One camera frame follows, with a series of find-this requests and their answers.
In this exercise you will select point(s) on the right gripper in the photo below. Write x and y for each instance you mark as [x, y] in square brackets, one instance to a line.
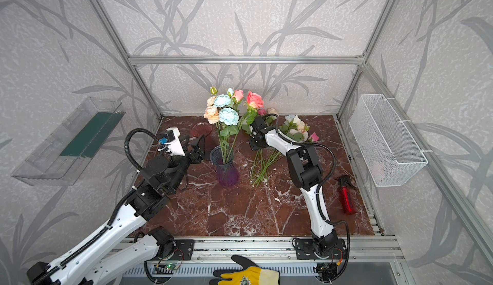
[257, 131]

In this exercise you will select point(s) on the light blue flower stem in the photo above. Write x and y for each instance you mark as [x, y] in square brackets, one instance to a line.
[228, 121]

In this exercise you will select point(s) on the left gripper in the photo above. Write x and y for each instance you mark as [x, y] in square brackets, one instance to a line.
[194, 152]

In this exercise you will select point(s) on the coral pink rose stem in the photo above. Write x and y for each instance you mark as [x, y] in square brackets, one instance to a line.
[253, 103]

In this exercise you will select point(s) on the purple glass vase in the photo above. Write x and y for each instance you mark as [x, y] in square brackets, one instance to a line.
[226, 172]

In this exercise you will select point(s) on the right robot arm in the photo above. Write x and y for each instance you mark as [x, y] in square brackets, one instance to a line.
[327, 236]

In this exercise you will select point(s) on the white wire basket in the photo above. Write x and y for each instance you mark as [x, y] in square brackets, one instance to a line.
[389, 150]

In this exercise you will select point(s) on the clear plastic wall tray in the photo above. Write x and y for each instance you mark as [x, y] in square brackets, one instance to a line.
[64, 155]

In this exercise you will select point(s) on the red glass vase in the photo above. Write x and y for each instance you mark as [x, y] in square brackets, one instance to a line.
[206, 140]

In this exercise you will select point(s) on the pile of artificial flowers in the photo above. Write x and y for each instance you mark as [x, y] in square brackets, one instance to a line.
[291, 140]

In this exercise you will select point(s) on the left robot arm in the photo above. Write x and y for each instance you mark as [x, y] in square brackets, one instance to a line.
[90, 262]

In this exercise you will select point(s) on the yellow black work glove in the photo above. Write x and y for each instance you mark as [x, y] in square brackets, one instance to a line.
[250, 274]

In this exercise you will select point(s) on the peach flower stem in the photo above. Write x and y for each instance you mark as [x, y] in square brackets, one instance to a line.
[211, 113]

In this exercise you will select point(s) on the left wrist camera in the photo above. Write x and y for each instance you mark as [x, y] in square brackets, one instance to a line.
[170, 143]

